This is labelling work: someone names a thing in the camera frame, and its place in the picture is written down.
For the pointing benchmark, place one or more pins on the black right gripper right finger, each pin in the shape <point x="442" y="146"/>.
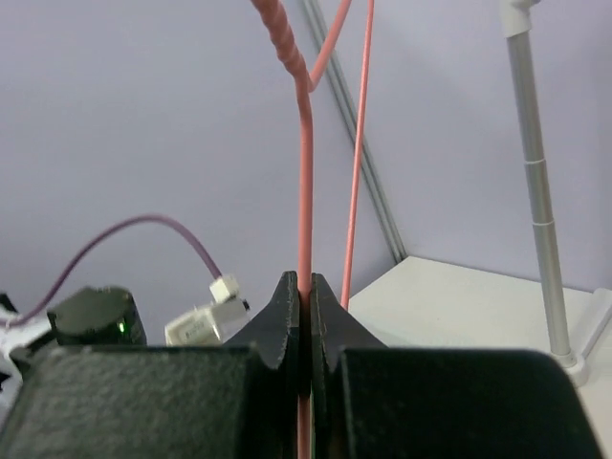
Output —
<point x="371" y="400"/>

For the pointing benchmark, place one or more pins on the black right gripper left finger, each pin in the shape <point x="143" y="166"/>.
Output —
<point x="237" y="400"/>

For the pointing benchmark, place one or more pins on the pink wire hanger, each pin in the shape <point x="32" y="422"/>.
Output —
<point x="275" y="19"/>

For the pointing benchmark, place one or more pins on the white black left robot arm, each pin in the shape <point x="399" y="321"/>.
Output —
<point x="91" y="316"/>

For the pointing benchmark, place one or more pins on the white metal clothes rack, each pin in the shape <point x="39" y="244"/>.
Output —
<point x="570" y="350"/>

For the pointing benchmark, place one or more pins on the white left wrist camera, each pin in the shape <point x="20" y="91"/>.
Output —
<point x="214" y="323"/>

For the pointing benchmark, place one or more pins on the aluminium frame post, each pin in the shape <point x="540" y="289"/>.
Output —
<point x="348" y="110"/>

